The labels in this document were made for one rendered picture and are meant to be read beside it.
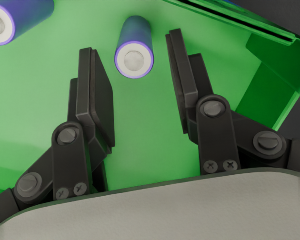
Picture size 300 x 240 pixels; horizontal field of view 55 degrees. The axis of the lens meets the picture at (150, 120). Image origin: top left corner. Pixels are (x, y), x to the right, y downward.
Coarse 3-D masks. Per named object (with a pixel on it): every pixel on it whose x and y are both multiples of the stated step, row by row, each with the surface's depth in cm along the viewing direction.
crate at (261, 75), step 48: (96, 0) 18; (144, 0) 18; (192, 0) 13; (0, 48) 19; (48, 48) 19; (96, 48) 19; (192, 48) 19; (240, 48) 19; (288, 48) 14; (0, 96) 21; (48, 96) 21; (144, 96) 21; (240, 96) 21; (288, 96) 16; (0, 144) 23; (48, 144) 23; (144, 144) 23; (192, 144) 23; (0, 192) 25
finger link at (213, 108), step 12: (204, 96) 11; (216, 96) 10; (204, 108) 10; (216, 108) 10; (228, 108) 10; (204, 120) 10; (216, 120) 10; (228, 120) 10; (204, 132) 10; (216, 132) 10; (228, 132) 10; (204, 144) 9; (216, 144) 9; (228, 144) 9; (204, 156) 9; (216, 156) 9; (228, 156) 9; (204, 168) 9; (216, 168) 9; (228, 168) 9; (240, 168) 9
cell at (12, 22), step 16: (0, 0) 12; (16, 0) 13; (32, 0) 15; (48, 0) 17; (0, 16) 12; (16, 16) 12; (32, 16) 14; (48, 16) 17; (0, 32) 12; (16, 32) 12
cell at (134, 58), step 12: (132, 24) 16; (144, 24) 16; (120, 36) 15; (132, 36) 13; (144, 36) 14; (120, 48) 13; (132, 48) 13; (144, 48) 13; (120, 60) 13; (132, 60) 13; (144, 60) 13; (120, 72) 13; (132, 72) 13; (144, 72) 13
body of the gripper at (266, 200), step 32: (128, 192) 8; (160, 192) 8; (192, 192) 8; (224, 192) 8; (256, 192) 8; (288, 192) 7; (0, 224) 8; (32, 224) 8; (64, 224) 8; (96, 224) 8; (128, 224) 8; (160, 224) 7; (192, 224) 7; (224, 224) 7; (256, 224) 7; (288, 224) 7
